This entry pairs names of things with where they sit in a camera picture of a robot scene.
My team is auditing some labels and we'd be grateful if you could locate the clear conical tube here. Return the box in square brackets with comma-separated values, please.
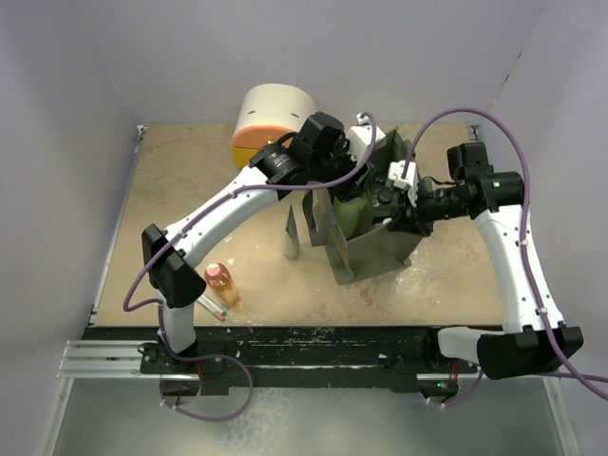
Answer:
[282, 205, 300, 260]

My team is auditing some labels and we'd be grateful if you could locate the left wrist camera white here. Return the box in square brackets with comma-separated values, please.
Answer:
[346, 112, 375, 163]

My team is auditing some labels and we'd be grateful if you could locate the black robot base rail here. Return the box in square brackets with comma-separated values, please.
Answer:
[83, 326, 477, 396]

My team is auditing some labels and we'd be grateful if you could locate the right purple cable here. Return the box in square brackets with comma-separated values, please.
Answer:
[401, 107, 608, 401]

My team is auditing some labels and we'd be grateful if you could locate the green canvas bag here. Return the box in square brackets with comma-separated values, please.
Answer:
[302, 128, 422, 285]

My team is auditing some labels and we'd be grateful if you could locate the clear square bottle front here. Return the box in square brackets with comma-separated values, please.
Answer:
[370, 171, 387, 192]

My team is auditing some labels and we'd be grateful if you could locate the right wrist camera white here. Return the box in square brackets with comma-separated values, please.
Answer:
[387, 160, 419, 206]

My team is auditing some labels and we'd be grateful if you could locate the green bottle white flip cap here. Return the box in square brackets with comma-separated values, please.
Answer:
[333, 195, 371, 239]

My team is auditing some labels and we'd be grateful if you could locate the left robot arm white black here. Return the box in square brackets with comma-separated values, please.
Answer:
[137, 111, 380, 372]

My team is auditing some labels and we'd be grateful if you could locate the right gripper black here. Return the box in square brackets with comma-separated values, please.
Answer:
[388, 180, 469, 238]

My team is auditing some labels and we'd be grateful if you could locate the purple cable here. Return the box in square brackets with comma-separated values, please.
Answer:
[401, 107, 608, 401]
[122, 111, 378, 314]

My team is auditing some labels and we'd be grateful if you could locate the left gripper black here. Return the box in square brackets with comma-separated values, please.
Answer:
[310, 136, 373, 202]

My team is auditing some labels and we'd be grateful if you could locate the red tipped pen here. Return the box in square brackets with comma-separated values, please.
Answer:
[198, 295, 227, 322]

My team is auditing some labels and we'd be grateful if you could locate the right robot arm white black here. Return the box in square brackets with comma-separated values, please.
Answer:
[387, 142, 583, 380]

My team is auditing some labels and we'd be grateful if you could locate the orange bottle pink cap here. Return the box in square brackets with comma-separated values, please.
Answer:
[204, 263, 241, 310]

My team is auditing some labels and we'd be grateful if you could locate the clear square bottle black label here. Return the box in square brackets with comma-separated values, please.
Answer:
[371, 188, 394, 218]

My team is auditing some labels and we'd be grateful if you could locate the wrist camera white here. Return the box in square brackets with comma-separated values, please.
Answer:
[346, 112, 375, 163]
[387, 160, 419, 206]

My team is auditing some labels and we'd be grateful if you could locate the round-top mini drawer cabinet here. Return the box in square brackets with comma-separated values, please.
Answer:
[231, 84, 317, 168]

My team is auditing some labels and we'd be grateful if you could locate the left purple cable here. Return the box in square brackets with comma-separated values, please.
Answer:
[122, 111, 378, 314]

